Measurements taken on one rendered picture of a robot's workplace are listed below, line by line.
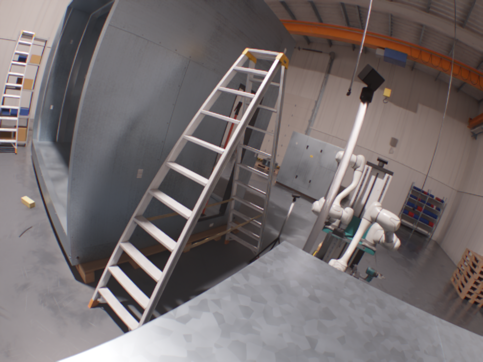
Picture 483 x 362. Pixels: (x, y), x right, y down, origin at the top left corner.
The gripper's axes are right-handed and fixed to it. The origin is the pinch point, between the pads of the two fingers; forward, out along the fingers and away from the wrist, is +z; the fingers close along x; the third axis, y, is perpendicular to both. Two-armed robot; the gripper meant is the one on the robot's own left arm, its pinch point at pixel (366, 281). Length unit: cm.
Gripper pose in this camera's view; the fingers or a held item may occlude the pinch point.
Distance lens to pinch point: 211.6
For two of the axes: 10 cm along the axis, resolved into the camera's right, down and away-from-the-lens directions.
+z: 7.9, 3.9, -4.8
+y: -3.1, 9.2, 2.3
